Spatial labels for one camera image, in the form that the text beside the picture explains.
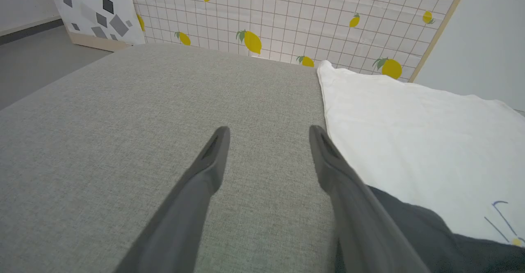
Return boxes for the white garment with black sleeves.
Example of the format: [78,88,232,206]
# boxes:
[317,60,525,273]

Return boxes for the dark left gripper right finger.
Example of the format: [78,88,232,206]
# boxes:
[308,125,430,273]

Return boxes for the lemon print grid panel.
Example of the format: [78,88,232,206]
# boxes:
[128,0,473,83]

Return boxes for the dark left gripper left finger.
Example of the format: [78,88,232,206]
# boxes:
[115,126,231,273]

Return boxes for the grey geometric print panel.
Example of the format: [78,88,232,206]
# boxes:
[44,0,146,52]

